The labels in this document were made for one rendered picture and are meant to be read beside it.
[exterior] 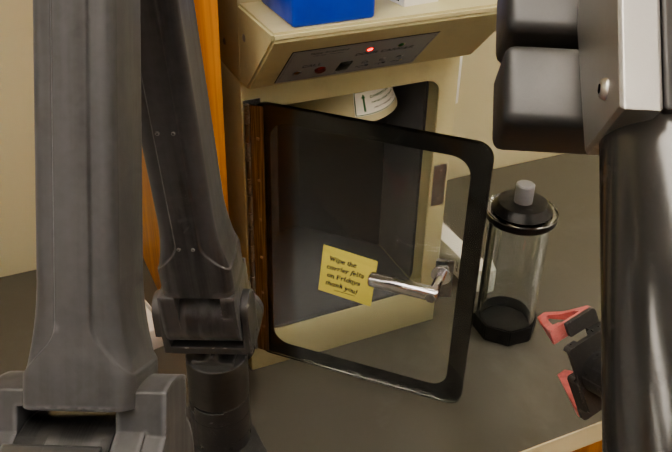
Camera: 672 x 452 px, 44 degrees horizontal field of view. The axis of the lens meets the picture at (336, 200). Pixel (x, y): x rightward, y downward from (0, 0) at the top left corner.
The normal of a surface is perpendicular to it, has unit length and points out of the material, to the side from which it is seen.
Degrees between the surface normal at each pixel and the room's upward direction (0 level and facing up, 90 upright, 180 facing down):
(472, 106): 90
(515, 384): 0
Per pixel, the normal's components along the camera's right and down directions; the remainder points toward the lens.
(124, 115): 0.99, 0.00
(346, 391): 0.02, -0.86
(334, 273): -0.36, 0.47
